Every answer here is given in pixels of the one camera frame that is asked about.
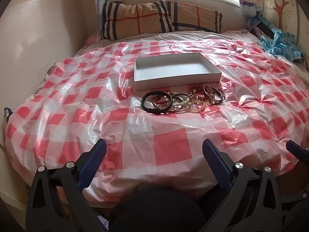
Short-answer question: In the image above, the plaid pillow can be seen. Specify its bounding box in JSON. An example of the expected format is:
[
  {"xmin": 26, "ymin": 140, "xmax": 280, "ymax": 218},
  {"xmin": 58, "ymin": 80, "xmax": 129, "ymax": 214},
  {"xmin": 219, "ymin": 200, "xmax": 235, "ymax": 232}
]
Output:
[
  {"xmin": 166, "ymin": 1, "xmax": 224, "ymax": 33},
  {"xmin": 101, "ymin": 0, "xmax": 175, "ymax": 40}
]

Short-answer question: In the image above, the white bead bracelet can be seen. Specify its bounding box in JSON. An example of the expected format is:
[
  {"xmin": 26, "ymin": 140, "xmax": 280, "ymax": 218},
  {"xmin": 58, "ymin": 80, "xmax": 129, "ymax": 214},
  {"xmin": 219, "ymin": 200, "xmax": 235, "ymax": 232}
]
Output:
[{"xmin": 171, "ymin": 92, "xmax": 194, "ymax": 113}]

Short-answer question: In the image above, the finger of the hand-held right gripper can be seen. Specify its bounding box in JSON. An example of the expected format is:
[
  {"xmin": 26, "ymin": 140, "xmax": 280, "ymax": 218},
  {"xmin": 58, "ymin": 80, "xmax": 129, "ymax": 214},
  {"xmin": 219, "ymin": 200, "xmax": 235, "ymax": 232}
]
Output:
[{"xmin": 285, "ymin": 140, "xmax": 309, "ymax": 162}]

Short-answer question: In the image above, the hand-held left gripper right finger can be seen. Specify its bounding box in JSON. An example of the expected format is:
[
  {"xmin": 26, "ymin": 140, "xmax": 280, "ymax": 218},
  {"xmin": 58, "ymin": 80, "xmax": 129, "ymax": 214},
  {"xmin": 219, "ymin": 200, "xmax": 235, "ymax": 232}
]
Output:
[{"xmin": 200, "ymin": 139, "xmax": 284, "ymax": 232}]

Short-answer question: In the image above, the pile of bracelets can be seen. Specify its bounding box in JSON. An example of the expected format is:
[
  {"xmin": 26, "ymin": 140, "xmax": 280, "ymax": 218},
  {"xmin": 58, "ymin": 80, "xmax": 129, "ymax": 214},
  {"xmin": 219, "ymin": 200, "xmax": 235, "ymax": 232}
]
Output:
[{"xmin": 141, "ymin": 85, "xmax": 226, "ymax": 114}]

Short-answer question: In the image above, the pink cloth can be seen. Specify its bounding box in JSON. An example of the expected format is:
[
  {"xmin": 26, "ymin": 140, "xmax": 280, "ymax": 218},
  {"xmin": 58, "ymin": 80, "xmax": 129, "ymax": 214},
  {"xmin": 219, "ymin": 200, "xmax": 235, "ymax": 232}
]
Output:
[{"xmin": 85, "ymin": 32, "xmax": 102, "ymax": 45}]

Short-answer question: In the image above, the black braided bracelet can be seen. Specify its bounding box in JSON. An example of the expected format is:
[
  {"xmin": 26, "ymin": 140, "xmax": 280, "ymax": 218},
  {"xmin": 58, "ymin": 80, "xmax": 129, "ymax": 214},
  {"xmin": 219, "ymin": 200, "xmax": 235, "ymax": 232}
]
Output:
[{"xmin": 141, "ymin": 90, "xmax": 172, "ymax": 113}]

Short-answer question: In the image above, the striped beige bed sheet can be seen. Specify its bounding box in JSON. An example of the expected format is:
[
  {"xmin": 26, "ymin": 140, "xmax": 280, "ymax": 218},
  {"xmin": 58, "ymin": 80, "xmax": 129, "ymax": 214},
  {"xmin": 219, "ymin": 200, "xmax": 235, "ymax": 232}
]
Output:
[{"xmin": 84, "ymin": 30, "xmax": 261, "ymax": 47}]

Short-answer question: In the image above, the red checked plastic sheet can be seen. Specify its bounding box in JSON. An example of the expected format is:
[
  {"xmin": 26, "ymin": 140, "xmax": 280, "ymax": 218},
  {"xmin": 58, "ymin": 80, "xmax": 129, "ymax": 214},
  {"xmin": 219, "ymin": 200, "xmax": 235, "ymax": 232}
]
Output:
[{"xmin": 5, "ymin": 37, "xmax": 309, "ymax": 200}]

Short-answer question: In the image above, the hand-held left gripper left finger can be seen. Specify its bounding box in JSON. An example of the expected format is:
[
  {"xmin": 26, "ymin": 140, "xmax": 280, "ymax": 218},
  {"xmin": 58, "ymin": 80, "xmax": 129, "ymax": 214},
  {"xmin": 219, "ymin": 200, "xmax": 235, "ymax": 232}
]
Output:
[{"xmin": 25, "ymin": 138, "xmax": 114, "ymax": 232}]

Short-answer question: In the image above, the blue checked plastic sheet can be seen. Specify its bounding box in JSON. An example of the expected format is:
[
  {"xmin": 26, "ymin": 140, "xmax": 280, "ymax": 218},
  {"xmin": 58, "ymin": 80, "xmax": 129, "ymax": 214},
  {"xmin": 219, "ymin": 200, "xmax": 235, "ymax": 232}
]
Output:
[{"xmin": 259, "ymin": 19, "xmax": 304, "ymax": 62}]

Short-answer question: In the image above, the dark cloth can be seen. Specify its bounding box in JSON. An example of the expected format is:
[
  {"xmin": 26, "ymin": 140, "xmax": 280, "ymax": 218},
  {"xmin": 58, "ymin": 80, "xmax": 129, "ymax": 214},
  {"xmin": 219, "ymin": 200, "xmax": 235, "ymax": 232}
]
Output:
[{"xmin": 253, "ymin": 20, "xmax": 276, "ymax": 39}]

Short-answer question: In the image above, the white cardboard box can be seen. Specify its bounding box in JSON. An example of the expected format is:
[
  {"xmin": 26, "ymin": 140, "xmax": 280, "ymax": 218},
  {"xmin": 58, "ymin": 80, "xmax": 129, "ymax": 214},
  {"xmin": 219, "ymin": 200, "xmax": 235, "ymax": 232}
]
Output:
[{"xmin": 133, "ymin": 53, "xmax": 222, "ymax": 91}]

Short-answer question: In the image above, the tree wall sticker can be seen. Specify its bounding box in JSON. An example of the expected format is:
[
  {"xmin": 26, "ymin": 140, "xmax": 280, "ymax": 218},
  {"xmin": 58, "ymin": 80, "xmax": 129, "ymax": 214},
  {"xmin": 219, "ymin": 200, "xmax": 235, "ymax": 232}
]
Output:
[{"xmin": 264, "ymin": 0, "xmax": 297, "ymax": 33}]

